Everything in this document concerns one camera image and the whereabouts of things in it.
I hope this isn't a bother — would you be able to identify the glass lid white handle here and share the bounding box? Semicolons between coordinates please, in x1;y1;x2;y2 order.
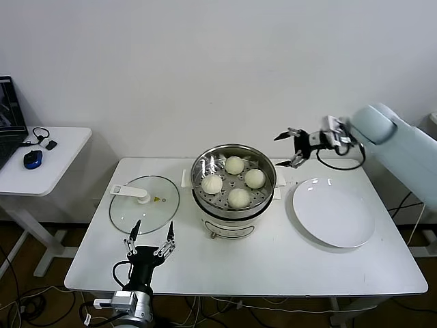
109;174;181;236

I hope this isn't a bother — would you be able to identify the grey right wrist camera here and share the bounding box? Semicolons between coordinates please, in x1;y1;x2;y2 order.
322;115;352;146

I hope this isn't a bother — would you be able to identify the perforated steel steamer basket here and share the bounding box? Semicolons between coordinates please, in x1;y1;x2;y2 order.
190;144;278;220

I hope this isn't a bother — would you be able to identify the white round plate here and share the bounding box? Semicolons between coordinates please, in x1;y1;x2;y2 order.
292;177;376;249

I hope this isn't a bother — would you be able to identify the thin white hanging cable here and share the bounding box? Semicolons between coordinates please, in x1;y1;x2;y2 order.
407;203;427;247

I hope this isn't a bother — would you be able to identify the black floor cable coil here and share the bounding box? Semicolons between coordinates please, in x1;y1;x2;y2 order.
19;294;48;321

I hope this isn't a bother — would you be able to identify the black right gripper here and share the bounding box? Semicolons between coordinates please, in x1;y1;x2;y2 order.
273;127;326;169

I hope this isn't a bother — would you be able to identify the white electric cooker base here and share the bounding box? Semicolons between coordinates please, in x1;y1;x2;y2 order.
182;167;287;241

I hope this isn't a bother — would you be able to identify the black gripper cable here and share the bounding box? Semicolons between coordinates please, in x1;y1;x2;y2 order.
113;260;133;290
315;142;367;172

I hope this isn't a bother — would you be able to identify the white side table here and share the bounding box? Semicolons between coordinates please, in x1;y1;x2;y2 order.
0;126;94;277

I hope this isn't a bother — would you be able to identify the black earphone cable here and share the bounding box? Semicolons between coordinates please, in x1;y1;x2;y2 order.
20;126;52;148

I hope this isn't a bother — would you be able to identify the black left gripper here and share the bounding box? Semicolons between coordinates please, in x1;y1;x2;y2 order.
123;219;178;292

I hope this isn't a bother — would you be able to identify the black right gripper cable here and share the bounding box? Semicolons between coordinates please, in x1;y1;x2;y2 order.
315;142;367;172

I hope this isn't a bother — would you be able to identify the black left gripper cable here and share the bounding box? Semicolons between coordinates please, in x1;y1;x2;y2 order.
113;260;133;290

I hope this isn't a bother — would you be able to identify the blue computer mouse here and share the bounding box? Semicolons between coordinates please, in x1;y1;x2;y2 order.
23;149;44;170

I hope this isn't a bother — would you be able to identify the white furniture foot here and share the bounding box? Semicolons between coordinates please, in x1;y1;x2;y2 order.
408;230;437;260

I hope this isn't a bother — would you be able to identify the white steamed baozi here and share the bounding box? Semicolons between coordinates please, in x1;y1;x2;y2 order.
227;188;252;209
244;169;266;189
201;175;223;195
224;156;245;175

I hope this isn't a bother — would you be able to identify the black laptop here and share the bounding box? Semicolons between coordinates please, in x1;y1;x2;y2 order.
0;75;31;172

